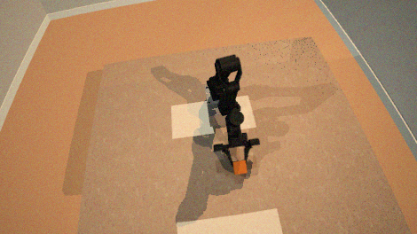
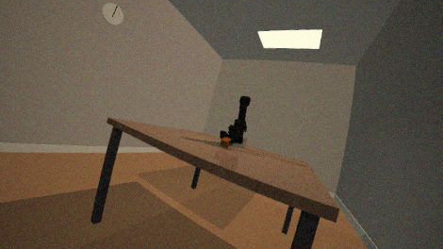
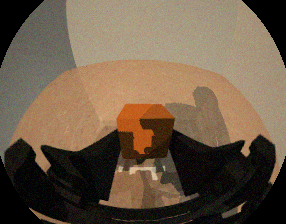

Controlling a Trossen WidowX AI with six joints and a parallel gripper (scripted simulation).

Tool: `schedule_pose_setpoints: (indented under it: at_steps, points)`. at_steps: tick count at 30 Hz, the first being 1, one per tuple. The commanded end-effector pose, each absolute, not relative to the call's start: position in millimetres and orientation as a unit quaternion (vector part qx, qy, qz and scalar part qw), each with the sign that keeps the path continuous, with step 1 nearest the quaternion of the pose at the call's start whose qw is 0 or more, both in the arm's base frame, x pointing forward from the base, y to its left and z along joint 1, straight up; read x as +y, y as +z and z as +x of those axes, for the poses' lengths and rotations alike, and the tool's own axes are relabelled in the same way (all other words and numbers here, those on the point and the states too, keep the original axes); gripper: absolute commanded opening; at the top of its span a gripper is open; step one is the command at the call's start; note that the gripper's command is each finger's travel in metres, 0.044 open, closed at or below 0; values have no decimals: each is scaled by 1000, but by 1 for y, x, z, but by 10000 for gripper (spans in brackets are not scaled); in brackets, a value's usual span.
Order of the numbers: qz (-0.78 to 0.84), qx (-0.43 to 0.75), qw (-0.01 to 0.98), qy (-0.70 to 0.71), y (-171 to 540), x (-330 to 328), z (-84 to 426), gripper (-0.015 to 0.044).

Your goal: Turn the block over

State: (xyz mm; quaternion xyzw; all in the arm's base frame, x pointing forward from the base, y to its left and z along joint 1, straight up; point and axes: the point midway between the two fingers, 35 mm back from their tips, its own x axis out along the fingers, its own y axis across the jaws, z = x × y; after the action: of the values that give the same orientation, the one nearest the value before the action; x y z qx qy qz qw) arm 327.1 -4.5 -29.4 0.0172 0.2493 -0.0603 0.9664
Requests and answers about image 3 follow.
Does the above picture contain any orange block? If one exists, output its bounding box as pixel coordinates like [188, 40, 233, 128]
[116, 104, 175, 160]

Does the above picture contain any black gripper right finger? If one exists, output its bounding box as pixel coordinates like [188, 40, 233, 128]
[170, 129, 245, 197]

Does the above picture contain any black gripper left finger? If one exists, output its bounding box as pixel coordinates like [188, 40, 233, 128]
[41, 128, 122, 201]

